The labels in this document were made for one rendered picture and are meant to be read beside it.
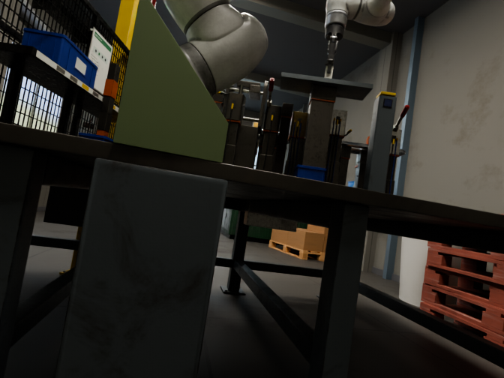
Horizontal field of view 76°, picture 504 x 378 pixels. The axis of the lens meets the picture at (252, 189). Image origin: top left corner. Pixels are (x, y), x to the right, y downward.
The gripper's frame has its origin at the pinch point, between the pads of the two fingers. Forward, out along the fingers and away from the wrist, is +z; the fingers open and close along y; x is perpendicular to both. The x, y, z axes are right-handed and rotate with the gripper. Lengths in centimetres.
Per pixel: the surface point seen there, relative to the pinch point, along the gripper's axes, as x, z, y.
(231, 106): 38.4, 18.0, -4.0
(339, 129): -7.9, 18.1, 14.6
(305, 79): 8.6, 5.2, -6.8
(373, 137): -21.4, 23.7, 2.2
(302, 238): 10, 90, 353
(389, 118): -26.5, 15.1, 2.3
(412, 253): -91, 76, 177
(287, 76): 15.8, 5.3, -7.9
